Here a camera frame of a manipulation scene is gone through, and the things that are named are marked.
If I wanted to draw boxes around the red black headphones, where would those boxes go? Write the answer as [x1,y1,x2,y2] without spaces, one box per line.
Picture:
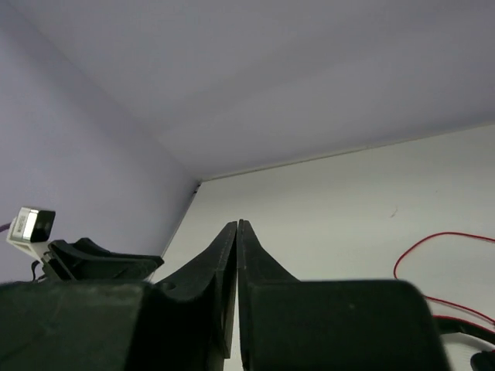
[433,315,494,371]

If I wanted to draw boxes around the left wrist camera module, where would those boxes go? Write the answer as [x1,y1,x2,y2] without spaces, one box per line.
[6,206,56,261]

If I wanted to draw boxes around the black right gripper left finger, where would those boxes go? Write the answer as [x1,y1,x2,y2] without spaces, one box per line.
[133,222,237,370]

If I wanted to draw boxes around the thin red headphone cable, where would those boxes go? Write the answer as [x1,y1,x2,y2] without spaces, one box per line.
[393,231,495,324]

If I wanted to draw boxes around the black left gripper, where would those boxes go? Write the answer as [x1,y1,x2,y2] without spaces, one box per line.
[31,238,164,281]

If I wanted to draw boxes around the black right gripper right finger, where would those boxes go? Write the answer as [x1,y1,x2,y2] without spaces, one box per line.
[237,220,449,370]

